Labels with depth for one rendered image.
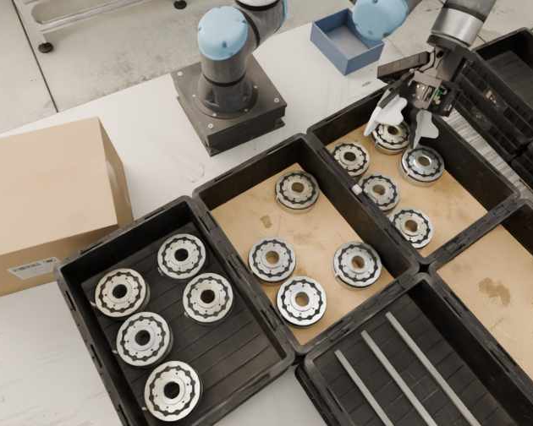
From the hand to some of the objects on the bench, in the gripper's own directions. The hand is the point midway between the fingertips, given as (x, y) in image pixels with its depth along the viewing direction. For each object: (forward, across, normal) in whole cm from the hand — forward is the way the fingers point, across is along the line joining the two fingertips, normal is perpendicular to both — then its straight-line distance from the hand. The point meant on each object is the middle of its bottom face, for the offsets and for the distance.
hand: (387, 142), depth 80 cm
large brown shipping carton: (+53, -47, +47) cm, 85 cm away
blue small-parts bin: (-14, +34, +61) cm, 71 cm away
